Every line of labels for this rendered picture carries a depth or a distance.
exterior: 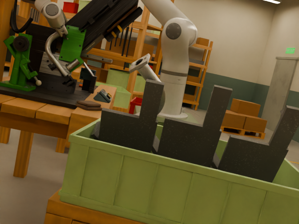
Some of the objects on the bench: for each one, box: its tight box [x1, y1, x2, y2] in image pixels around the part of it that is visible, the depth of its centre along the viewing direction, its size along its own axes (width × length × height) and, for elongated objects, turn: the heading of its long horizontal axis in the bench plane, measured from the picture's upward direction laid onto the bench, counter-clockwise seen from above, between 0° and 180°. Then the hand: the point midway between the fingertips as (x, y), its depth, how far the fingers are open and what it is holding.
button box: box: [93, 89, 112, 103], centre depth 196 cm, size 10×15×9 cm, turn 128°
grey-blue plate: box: [79, 68, 96, 91], centre depth 221 cm, size 10×2×14 cm, turn 38°
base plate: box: [0, 80, 98, 109], centre depth 212 cm, size 42×110×2 cm, turn 128°
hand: (60, 32), depth 195 cm, fingers closed on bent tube, 3 cm apart
